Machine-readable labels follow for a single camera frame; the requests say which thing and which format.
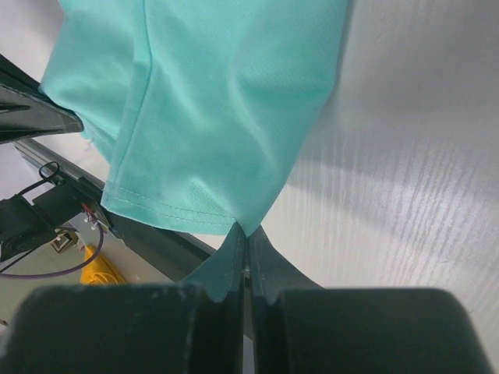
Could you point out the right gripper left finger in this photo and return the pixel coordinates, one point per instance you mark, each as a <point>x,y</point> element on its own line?
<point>193,326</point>

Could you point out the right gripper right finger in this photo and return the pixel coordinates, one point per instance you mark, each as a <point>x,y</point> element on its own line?
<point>300,327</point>

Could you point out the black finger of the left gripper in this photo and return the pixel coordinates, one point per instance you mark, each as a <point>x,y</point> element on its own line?
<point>26,113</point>

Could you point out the teal t-shirt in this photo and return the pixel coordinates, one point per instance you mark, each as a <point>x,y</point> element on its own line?
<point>200,108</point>

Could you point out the yellow object below table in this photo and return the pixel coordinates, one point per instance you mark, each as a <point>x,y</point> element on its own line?
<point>101,271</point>

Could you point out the aluminium rail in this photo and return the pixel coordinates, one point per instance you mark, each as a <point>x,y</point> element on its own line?
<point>38,154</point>

